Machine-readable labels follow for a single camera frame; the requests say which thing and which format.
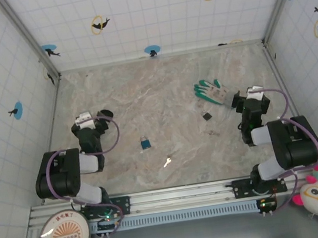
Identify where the blue padlock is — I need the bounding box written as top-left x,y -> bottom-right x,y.
139,135 -> 153,151

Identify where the silver key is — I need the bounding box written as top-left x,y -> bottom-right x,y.
162,154 -> 174,169

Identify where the green and beige work glove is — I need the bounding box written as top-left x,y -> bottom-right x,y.
192,75 -> 235,111

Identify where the left controller board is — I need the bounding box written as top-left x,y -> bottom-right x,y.
94,214 -> 125,234

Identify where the controller board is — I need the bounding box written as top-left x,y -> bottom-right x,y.
256,196 -> 278,212
94,214 -> 125,234

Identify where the right controller board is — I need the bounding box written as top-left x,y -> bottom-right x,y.
256,196 -> 278,212

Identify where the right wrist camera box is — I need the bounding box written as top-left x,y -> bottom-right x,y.
245,84 -> 266,102

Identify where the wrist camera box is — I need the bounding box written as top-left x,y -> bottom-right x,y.
74,110 -> 96,131
245,84 -> 266,102

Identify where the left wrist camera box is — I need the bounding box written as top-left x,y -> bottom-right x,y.
74,110 -> 96,131

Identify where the aluminium frame rail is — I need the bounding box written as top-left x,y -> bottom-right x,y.
262,41 -> 300,121
35,76 -> 72,155
58,38 -> 265,74

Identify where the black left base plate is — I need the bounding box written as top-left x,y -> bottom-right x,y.
80,194 -> 133,222

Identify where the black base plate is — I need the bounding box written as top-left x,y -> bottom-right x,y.
231,172 -> 288,199
80,194 -> 133,222

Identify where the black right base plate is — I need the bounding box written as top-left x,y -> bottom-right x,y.
231,172 -> 288,199

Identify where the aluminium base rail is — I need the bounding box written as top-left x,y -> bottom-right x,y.
29,166 -> 318,230

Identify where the blue slotted cable duct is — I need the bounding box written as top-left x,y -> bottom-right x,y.
89,198 -> 263,236

